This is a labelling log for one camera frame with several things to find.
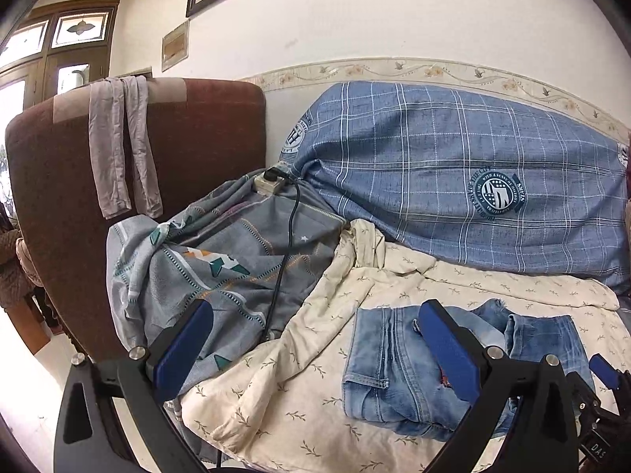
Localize cream leaf-print bedsheet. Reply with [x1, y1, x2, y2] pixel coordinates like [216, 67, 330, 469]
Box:
[177, 219, 621, 473]

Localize blue plaid pillow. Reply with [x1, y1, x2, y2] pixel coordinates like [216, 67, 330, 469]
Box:
[280, 81, 631, 296]

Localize wooden door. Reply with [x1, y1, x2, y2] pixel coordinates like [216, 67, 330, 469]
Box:
[0, 0, 121, 109]

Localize white power adapter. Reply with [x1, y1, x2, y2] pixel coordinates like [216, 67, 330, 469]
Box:
[253, 168, 287, 195]

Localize brown headboard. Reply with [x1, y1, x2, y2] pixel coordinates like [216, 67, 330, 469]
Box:
[5, 77, 268, 361]

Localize blue denim pants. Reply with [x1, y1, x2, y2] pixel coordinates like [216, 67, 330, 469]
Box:
[342, 298, 599, 442]

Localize small wall plaque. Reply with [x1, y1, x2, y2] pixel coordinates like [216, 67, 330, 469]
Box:
[162, 20, 191, 73]

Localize black cable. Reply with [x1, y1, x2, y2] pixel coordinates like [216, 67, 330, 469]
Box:
[260, 168, 302, 341]

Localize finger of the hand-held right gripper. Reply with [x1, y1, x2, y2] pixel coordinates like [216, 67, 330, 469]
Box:
[588, 354, 631, 397]

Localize grey patterned blanket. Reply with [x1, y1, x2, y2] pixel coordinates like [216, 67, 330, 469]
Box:
[106, 169, 348, 397]

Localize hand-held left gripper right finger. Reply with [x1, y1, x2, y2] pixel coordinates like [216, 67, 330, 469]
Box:
[413, 300, 581, 473]

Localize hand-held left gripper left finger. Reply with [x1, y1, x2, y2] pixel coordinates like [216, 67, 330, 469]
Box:
[53, 298, 215, 473]

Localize grey cloth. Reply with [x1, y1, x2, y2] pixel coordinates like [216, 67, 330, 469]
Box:
[88, 75, 163, 220]

